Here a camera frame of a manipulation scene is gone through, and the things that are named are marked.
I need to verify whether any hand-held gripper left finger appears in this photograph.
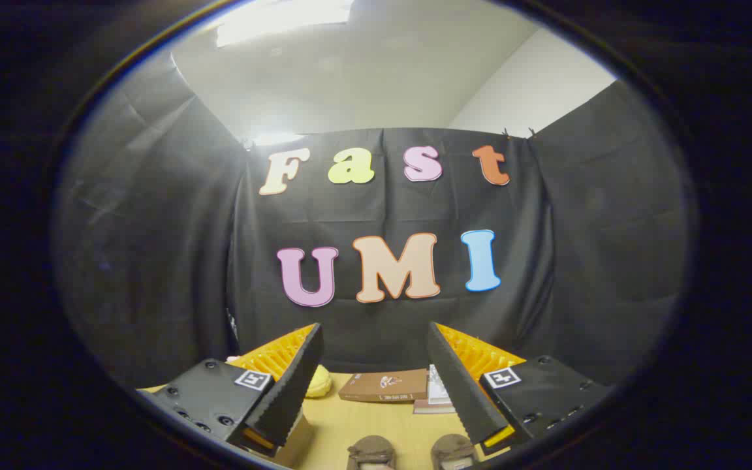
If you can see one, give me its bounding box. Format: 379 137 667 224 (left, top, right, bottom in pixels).
138 322 324 458

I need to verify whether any brown book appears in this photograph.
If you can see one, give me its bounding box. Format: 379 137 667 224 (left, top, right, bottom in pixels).
339 369 430 403

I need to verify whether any ceiling light panel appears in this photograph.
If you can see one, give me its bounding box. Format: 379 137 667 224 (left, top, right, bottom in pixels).
216 0 354 48

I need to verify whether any yellow plush toy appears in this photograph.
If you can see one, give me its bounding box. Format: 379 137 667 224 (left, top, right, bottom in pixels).
226 356 334 400

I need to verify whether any brown fuzzy shoe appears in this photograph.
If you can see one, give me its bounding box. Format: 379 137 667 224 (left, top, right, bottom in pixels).
431 434 478 470
347 435 397 470

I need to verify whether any brown cardboard storage box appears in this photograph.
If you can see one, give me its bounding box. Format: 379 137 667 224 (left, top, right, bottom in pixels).
277 410 317 468

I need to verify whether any black backdrop cloth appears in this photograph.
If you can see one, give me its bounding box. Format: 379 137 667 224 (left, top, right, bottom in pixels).
53 52 690 390

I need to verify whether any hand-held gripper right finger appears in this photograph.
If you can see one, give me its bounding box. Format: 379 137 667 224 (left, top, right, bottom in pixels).
427 321 612 455

